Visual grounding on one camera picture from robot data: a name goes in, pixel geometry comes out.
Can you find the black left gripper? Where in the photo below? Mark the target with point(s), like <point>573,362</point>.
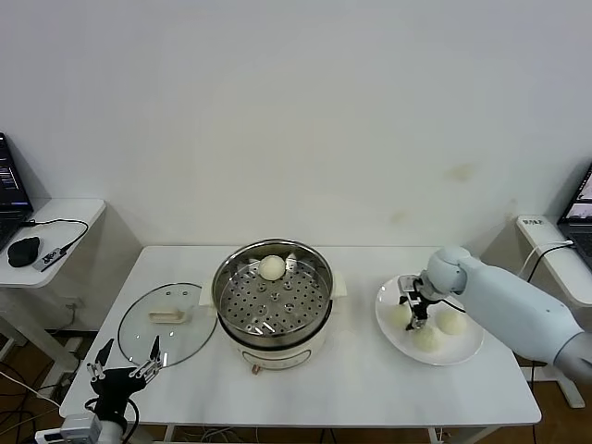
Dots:
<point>115,387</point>

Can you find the perforated stainless steel steamer basket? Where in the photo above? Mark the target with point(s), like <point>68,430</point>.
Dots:
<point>310,319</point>

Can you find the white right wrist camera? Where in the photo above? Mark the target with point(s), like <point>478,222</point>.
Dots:
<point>407,283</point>

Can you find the black laptop with dark screen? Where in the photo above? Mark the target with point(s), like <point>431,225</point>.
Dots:
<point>9,185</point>

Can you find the grey USB hub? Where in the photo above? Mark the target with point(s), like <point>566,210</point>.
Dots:
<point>48,259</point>

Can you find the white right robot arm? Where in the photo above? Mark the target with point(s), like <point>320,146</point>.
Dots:
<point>509,300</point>

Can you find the white steamed baozi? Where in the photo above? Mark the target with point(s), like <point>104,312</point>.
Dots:
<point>426,341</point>
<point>270,267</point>
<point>399,318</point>
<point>451,322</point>

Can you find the white side desk with mouse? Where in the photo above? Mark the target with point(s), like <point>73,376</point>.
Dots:
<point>74,208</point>

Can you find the white round plate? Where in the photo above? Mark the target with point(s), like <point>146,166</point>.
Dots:
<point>390,340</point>

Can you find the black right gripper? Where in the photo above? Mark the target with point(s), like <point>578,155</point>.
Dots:
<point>423,296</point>

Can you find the cream electric cooker pot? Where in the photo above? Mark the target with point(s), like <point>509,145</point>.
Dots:
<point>277,358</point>

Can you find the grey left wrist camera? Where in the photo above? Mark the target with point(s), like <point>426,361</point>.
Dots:
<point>79,426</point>

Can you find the black computer mouse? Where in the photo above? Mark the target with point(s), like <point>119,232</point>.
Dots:
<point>23,252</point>

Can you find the grey laptop with bright screen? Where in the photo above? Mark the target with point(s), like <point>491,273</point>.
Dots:
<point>578,231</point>

